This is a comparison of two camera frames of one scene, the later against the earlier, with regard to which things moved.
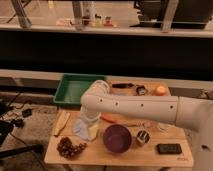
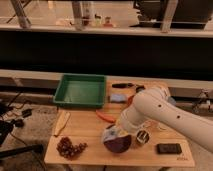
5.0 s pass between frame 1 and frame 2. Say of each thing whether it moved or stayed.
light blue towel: moved
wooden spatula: stayed
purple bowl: stayed
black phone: stayed
